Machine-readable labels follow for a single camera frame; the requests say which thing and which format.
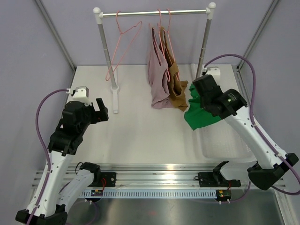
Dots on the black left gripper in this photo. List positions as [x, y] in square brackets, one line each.
[98, 116]

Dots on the mauve pink tank top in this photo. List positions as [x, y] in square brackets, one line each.
[160, 96]

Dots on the green tank top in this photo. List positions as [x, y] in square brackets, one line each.
[196, 117]

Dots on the pink hanger of green top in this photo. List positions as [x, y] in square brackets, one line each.
[124, 43]

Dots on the pink hanger of mauve top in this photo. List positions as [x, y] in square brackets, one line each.
[161, 42]

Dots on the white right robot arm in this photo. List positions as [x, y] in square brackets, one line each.
[271, 162]

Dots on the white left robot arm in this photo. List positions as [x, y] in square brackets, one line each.
[52, 202]

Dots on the pink hanger of tan top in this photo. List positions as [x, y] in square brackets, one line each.
[168, 50]

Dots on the tan brown tank top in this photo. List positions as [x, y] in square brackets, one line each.
[176, 89]

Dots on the white clothes rack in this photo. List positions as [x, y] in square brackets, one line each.
[100, 15]

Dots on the white plastic basket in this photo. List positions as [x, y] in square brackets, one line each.
[220, 142]

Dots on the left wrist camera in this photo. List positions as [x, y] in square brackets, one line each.
[80, 94]

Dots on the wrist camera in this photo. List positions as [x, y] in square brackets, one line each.
[80, 94]
[214, 71]

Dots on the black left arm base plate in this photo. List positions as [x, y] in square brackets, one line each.
[108, 179]

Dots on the aluminium front rail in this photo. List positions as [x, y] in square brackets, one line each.
[164, 176]

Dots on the white slotted cable duct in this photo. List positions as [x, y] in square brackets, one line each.
[149, 194]

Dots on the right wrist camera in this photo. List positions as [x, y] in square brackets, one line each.
[214, 71]

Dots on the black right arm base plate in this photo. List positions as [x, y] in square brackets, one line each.
[214, 180]

